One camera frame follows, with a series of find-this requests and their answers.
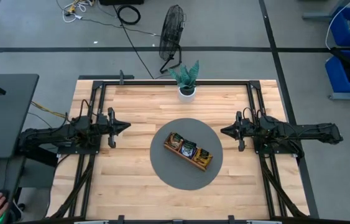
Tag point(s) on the black mount post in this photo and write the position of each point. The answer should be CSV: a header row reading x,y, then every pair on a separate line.
x,y
122,76

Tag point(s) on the black flat case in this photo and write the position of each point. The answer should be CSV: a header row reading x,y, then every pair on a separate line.
x,y
122,2

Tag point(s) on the black metal table frame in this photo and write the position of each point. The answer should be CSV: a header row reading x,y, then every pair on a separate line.
x,y
150,82

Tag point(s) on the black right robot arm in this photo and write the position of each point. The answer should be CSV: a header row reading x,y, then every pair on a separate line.
x,y
302,132

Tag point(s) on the black table clamp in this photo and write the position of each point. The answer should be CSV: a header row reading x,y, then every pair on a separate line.
x,y
231,219
121,219

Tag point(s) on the black computer mouse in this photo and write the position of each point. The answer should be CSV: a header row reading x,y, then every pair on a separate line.
x,y
4,193

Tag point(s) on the black floor fan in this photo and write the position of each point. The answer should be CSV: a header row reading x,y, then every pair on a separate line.
x,y
171,31

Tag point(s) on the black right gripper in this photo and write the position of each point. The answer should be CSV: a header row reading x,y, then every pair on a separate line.
x,y
243,130

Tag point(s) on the round grey woven placemat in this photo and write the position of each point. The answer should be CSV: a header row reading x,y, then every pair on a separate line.
x,y
177,177

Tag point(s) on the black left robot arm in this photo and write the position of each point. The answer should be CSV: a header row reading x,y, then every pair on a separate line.
x,y
53,137

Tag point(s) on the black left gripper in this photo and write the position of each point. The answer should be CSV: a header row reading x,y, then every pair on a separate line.
x,y
111,127

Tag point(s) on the black chair caster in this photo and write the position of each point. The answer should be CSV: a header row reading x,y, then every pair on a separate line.
x,y
20,207

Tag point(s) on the potted green snake plant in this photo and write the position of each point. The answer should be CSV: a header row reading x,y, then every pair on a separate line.
x,y
187,77

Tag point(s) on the wooden tea organizer box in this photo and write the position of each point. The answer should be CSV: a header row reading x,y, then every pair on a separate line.
x,y
181,154

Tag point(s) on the yellow mango tea packet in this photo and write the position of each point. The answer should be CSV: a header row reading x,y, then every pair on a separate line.
x,y
202,156
204,153
200,159

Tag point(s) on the black equipment case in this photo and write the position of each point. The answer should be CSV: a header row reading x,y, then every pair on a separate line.
x,y
41,154

